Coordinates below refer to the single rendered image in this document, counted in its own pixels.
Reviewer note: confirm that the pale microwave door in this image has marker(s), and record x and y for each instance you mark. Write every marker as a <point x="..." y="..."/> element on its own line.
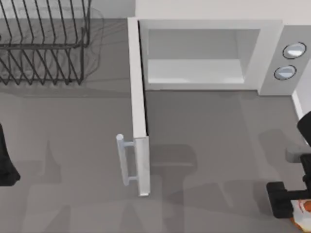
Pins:
<point x="137" y="97"/>

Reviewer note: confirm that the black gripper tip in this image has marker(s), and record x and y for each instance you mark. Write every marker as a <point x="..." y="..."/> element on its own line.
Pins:
<point x="6" y="167"/>

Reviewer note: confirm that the round grey microwave knob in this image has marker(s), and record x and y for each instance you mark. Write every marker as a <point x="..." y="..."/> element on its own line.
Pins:
<point x="294" y="50"/>
<point x="285" y="72"/>

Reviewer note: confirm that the pale microwave oven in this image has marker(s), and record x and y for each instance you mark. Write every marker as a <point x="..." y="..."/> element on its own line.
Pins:
<point x="272" y="80"/>

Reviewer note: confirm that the orange and white packet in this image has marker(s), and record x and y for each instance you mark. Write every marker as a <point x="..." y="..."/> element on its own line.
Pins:
<point x="303" y="216"/>

